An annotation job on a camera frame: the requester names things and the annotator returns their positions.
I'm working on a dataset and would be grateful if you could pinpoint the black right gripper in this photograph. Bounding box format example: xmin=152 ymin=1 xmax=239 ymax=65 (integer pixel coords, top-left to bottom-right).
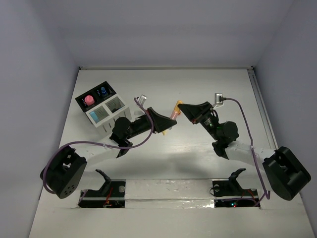
xmin=177 ymin=102 xmax=220 ymax=141

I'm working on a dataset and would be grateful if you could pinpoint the pink marker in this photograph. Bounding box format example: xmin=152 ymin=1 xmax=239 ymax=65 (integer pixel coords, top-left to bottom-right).
xmin=170 ymin=111 xmax=179 ymax=120

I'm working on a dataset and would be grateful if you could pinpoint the amber marker cap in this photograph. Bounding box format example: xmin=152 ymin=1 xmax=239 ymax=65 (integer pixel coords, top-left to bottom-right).
xmin=173 ymin=100 xmax=183 ymax=114

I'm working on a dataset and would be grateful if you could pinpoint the black highlighter blue cap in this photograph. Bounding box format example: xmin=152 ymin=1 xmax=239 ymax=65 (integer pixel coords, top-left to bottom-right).
xmin=101 ymin=87 xmax=108 ymax=97

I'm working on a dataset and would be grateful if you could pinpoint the light blue marker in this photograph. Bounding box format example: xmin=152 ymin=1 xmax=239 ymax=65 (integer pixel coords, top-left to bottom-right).
xmin=90 ymin=112 xmax=99 ymax=122

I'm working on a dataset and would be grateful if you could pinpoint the pink-capped marker tube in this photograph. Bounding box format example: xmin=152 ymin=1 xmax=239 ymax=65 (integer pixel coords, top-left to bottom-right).
xmin=84 ymin=95 xmax=95 ymax=107

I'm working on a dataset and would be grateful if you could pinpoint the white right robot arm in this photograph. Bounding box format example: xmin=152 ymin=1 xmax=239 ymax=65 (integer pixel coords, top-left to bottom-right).
xmin=178 ymin=102 xmax=311 ymax=201

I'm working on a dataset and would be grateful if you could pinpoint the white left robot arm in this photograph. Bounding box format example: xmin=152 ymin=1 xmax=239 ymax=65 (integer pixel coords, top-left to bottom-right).
xmin=40 ymin=108 xmax=177 ymax=199

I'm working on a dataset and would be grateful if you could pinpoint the orange-tipped clear marker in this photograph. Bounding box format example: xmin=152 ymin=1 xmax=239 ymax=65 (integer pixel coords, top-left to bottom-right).
xmin=134 ymin=111 xmax=144 ymax=116

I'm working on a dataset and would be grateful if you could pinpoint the white slotted organizer box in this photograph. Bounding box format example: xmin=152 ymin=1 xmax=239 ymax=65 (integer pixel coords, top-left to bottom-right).
xmin=85 ymin=94 xmax=132 ymax=137

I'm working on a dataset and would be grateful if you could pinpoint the black slotted organizer box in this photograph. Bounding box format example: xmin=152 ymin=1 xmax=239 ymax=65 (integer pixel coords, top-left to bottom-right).
xmin=75 ymin=81 xmax=116 ymax=113

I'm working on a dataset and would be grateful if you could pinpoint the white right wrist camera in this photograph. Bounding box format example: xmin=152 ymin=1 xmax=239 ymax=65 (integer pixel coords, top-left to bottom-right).
xmin=213 ymin=93 xmax=226 ymax=109

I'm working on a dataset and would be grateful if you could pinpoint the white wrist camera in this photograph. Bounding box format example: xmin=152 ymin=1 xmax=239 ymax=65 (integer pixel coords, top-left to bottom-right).
xmin=213 ymin=93 xmax=226 ymax=109
xmin=137 ymin=95 xmax=147 ymax=106

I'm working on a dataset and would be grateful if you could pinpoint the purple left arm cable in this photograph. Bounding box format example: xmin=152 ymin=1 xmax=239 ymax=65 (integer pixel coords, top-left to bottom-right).
xmin=42 ymin=98 xmax=154 ymax=194

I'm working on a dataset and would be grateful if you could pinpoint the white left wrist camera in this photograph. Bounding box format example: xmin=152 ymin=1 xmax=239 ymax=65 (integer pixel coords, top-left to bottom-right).
xmin=137 ymin=95 xmax=147 ymax=106

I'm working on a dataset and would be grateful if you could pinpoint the aluminium rail at wall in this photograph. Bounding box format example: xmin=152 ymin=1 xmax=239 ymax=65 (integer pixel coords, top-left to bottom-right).
xmin=247 ymin=67 xmax=278 ymax=149

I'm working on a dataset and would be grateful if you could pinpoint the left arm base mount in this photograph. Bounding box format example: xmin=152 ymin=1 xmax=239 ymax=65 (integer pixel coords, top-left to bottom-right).
xmin=78 ymin=169 xmax=126 ymax=208

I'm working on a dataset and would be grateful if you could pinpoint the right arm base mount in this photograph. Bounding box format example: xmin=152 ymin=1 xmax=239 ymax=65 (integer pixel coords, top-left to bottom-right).
xmin=209 ymin=168 xmax=260 ymax=208

